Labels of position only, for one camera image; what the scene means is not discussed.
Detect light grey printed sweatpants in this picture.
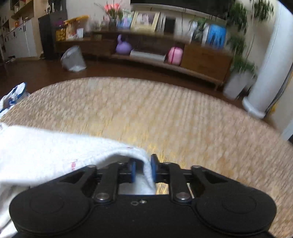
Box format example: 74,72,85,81
1,123,156,237

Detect gold floral lace tablecloth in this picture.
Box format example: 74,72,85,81
1,77,292,237

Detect pink case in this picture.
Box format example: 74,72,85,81
167,47,183,66

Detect long wooden tv cabinet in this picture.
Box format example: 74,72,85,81
56,30,232,87

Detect white flat box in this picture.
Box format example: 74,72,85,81
130,50,165,62

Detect potted green plant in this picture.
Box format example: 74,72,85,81
223,1,274,100

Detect white plastic bag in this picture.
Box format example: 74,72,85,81
61,46,86,72

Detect purple kettlebell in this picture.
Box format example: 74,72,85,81
116,34,133,55

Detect blue white polo shirt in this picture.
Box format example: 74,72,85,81
1,82,30,116

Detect white tower air conditioner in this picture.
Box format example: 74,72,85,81
242,1,292,119

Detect blue picture box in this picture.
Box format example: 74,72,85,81
206,24,227,49

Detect gold framed photo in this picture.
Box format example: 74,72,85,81
130,10,160,32

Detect pink flower vase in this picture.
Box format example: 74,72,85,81
94,1,128,31

